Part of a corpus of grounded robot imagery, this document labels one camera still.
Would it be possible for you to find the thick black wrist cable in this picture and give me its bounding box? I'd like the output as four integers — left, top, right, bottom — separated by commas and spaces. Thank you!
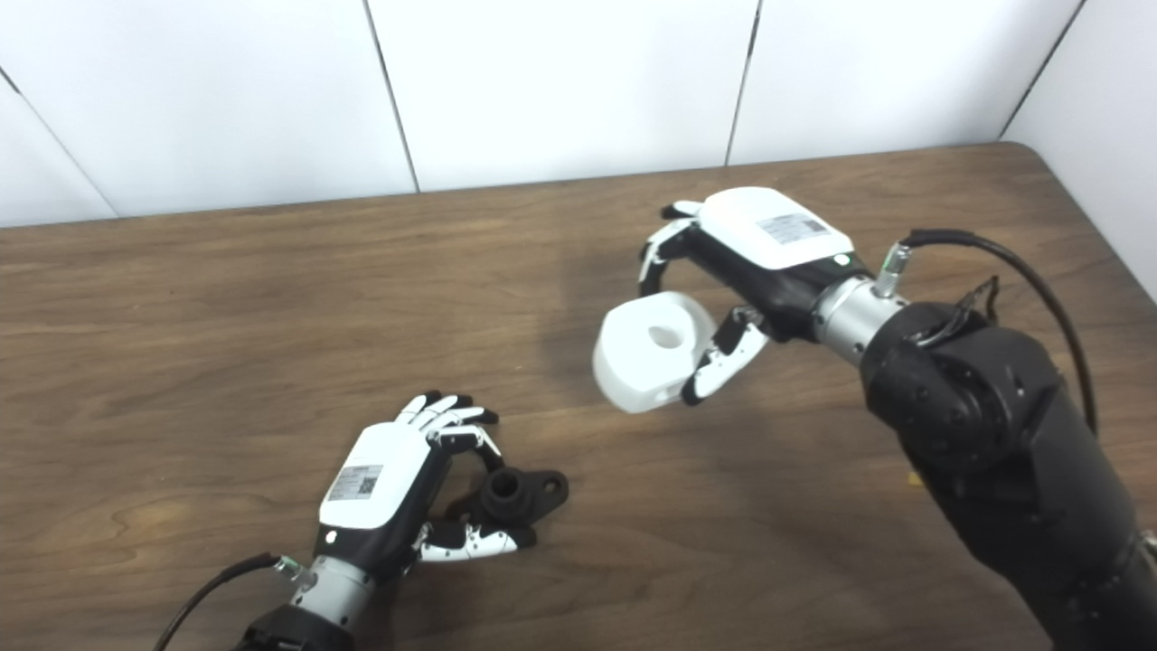
872, 229, 1099, 435
149, 552, 317, 651

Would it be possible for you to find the thick black left wrist cable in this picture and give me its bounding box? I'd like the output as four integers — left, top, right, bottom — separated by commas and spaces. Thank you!
149, 552, 317, 651

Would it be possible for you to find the thin black right wrist wire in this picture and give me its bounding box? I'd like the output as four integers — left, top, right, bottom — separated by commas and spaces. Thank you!
913, 276, 1001, 349

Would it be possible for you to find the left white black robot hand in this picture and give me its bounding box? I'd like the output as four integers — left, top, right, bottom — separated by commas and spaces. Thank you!
314, 391, 538, 580

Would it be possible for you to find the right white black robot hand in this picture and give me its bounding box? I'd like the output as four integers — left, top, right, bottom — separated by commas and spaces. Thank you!
637, 186, 873, 408

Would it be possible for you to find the thick black right wrist cable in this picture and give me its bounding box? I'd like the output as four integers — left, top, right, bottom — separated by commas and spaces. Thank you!
872, 229, 1099, 435

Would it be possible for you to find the black flanged holder part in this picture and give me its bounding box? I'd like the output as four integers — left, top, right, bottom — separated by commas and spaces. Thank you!
466, 468, 570, 530

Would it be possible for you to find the round white plastic piece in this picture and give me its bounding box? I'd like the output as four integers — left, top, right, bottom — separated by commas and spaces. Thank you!
592, 291, 721, 415

